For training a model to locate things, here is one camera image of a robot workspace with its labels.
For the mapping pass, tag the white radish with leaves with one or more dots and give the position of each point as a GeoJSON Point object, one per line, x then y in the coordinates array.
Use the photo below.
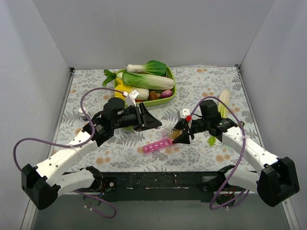
{"type": "Point", "coordinates": [110, 76]}

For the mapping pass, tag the purple red onion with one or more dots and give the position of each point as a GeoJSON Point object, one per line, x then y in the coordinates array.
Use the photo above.
{"type": "Point", "coordinates": [166, 94]}

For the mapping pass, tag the celery stalk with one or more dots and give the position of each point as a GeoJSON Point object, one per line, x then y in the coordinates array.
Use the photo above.
{"type": "Point", "coordinates": [225, 98]}

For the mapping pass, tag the yellow napa cabbage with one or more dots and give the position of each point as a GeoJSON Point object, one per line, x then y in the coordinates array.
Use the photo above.
{"type": "Point", "coordinates": [143, 93]}

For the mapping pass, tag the green bok choy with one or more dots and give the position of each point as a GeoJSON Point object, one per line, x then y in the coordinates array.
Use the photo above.
{"type": "Point", "coordinates": [151, 67]}

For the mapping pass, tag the brown shiitake mushroom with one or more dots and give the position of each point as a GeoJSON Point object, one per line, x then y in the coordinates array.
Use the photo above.
{"type": "Point", "coordinates": [153, 96]}

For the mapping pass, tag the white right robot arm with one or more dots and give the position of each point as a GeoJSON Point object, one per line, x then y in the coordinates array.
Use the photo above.
{"type": "Point", "coordinates": [274, 179]}

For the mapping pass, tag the pink weekly pill organizer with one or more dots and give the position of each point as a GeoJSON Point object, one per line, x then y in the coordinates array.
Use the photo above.
{"type": "Point", "coordinates": [164, 142]}

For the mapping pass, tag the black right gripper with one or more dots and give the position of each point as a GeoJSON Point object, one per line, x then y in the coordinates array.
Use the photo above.
{"type": "Point", "coordinates": [188, 129]}

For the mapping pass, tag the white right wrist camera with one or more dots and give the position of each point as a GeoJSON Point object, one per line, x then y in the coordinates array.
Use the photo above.
{"type": "Point", "coordinates": [183, 114]}

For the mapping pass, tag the green napa cabbage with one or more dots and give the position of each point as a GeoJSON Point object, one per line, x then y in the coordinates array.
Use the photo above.
{"type": "Point", "coordinates": [147, 81]}

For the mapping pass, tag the small white blue pill bottle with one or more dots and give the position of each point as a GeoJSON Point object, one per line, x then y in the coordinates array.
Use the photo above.
{"type": "Point", "coordinates": [84, 114]}

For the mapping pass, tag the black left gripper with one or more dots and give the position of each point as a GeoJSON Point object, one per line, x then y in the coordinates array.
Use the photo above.
{"type": "Point", "coordinates": [139, 117]}

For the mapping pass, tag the lime green plastic basket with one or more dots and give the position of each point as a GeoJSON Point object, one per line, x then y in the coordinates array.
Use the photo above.
{"type": "Point", "coordinates": [169, 74]}

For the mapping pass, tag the floral patterned tablecloth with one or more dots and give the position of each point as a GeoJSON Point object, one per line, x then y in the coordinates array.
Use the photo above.
{"type": "Point", "coordinates": [123, 152]}

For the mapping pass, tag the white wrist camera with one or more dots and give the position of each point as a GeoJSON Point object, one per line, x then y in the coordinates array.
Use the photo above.
{"type": "Point", "coordinates": [183, 114]}
{"type": "Point", "coordinates": [130, 98]}

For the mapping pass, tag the clear pill bottle yellow capsules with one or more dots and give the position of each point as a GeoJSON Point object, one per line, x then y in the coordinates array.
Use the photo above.
{"type": "Point", "coordinates": [174, 133]}

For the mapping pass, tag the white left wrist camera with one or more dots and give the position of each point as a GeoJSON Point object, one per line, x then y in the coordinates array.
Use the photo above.
{"type": "Point", "coordinates": [130, 98]}

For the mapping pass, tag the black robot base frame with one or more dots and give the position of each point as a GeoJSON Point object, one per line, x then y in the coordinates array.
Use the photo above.
{"type": "Point", "coordinates": [156, 186]}

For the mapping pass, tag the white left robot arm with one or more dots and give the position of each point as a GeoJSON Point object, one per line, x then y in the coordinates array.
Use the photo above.
{"type": "Point", "coordinates": [48, 180]}

